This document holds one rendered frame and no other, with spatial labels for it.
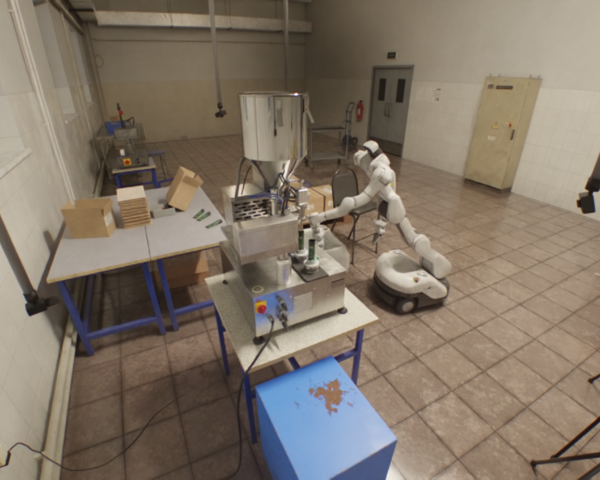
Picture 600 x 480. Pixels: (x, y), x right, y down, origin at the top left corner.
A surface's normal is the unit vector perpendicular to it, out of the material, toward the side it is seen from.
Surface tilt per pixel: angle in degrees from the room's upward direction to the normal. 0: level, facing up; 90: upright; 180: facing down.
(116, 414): 0
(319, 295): 90
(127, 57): 90
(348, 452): 0
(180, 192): 90
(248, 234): 90
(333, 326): 0
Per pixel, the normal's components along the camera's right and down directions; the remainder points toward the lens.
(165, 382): 0.00, -0.89
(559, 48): -0.89, 0.21
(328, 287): 0.45, 0.41
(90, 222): 0.12, 0.46
